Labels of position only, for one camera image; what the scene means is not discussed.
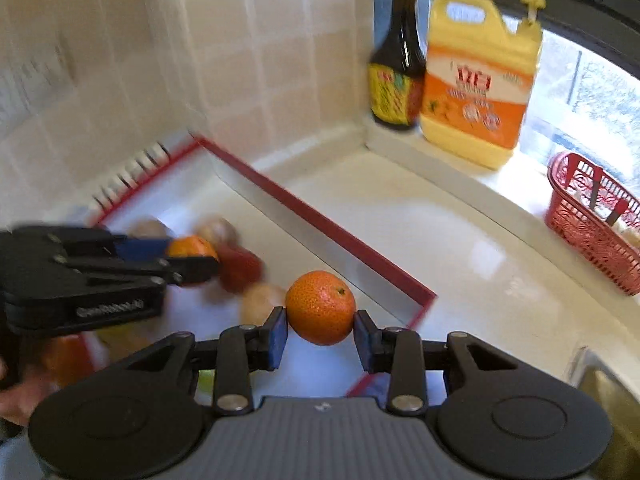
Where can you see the mandarin orange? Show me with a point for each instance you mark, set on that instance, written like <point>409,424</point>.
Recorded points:
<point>192,247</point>
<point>320,307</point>
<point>65,360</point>

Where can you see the dark sauce bottle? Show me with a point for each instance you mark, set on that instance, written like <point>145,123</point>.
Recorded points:
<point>397,75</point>

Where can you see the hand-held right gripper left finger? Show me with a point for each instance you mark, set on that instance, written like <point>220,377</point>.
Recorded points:
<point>277,334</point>

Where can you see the small green apple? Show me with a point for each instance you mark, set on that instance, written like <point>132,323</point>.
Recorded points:
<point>205,382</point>

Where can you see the yellow round fruit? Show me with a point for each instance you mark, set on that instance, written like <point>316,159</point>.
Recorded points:
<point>218,230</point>

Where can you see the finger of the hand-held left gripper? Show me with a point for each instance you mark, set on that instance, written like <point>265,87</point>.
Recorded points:
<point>192,269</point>
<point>142,248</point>

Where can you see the metal sink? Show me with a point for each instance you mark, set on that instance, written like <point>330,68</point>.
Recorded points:
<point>615,395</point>

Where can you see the small kiwi with sticker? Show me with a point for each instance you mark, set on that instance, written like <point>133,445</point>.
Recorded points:
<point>147,227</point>

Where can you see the small brown round fruit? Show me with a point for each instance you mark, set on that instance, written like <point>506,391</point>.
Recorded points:
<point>261,302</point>

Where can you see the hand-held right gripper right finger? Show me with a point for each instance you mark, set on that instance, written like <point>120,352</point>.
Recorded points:
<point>362,341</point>

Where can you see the red box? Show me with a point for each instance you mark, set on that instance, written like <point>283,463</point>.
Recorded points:
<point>200,195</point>

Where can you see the red strawberry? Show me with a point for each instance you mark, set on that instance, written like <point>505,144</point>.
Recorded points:
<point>241,267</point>

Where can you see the red plastic basket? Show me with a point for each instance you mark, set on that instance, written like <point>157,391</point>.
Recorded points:
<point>580,230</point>

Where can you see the yellow detergent jug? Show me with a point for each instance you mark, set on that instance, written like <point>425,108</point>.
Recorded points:
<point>475,90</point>

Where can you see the person's left hand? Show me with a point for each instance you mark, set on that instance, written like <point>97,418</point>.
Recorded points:
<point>20,400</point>

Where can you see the window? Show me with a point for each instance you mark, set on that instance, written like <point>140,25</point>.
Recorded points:
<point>575,70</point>

